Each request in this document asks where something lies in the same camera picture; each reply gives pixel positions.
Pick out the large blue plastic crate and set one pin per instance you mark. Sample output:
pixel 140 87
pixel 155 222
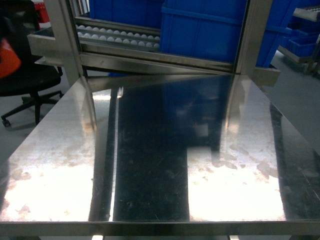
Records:
pixel 211 29

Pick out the black office chair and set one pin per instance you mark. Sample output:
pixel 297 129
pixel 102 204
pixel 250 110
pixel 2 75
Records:
pixel 18 19

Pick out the orange cylindrical capacitor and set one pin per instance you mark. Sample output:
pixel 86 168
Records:
pixel 9 60

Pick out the stainless steel roller rack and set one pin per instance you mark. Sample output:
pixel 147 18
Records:
pixel 79 43

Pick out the small blue bin right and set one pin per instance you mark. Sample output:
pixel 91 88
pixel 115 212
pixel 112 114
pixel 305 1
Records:
pixel 301 46

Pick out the blue crate behind left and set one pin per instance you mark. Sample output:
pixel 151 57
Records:
pixel 145 13

